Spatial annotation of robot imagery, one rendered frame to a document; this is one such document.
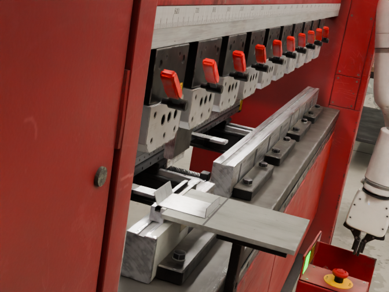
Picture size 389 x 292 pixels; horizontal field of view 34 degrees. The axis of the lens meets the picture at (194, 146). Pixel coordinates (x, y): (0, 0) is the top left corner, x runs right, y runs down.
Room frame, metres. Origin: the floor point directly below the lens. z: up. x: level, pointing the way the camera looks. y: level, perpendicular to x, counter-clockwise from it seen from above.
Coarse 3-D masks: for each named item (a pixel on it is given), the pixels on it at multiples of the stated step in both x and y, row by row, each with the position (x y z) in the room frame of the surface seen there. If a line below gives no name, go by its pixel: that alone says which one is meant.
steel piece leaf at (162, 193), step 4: (164, 184) 1.24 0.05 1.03; (168, 184) 1.26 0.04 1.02; (160, 188) 1.22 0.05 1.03; (164, 188) 1.24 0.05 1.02; (168, 188) 1.26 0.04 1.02; (156, 192) 1.20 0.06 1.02; (160, 192) 1.22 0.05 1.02; (164, 192) 1.23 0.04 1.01; (168, 192) 1.25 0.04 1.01; (172, 192) 1.27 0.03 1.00; (156, 196) 1.19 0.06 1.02; (160, 196) 1.21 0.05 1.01; (164, 196) 1.23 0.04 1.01; (156, 200) 1.19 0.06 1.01; (160, 200) 1.21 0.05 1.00; (156, 204) 1.19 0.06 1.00
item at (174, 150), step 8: (192, 128) 1.29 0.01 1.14; (176, 136) 1.19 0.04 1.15; (184, 136) 1.24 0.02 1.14; (168, 144) 1.19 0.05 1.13; (176, 144) 1.20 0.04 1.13; (184, 144) 1.25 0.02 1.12; (168, 152) 1.19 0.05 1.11; (176, 152) 1.21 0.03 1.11; (184, 152) 1.29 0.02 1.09; (168, 160) 1.20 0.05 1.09; (176, 160) 1.24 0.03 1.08
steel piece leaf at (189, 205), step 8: (168, 200) 1.22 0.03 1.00; (176, 200) 1.23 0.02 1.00; (184, 200) 1.24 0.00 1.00; (192, 200) 1.24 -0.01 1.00; (200, 200) 1.25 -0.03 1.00; (216, 200) 1.22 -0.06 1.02; (168, 208) 1.18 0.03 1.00; (176, 208) 1.19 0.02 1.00; (184, 208) 1.19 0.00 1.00; (192, 208) 1.20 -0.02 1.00; (200, 208) 1.21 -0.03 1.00; (208, 208) 1.17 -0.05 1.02; (200, 216) 1.16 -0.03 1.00
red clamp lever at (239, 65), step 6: (234, 54) 1.30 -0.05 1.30; (240, 54) 1.30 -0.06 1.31; (234, 60) 1.31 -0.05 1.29; (240, 60) 1.30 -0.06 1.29; (234, 66) 1.32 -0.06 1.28; (240, 66) 1.32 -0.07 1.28; (234, 72) 1.36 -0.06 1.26; (240, 72) 1.34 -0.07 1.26; (234, 78) 1.36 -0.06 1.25; (240, 78) 1.36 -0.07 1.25; (246, 78) 1.35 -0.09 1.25
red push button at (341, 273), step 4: (336, 268) 1.46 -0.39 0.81; (332, 272) 1.44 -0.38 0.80; (336, 272) 1.44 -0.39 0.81; (340, 272) 1.44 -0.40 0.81; (344, 272) 1.44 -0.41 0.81; (336, 276) 1.43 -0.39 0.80; (340, 276) 1.43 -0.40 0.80; (344, 276) 1.43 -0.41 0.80; (336, 280) 1.44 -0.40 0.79; (340, 280) 1.44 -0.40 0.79
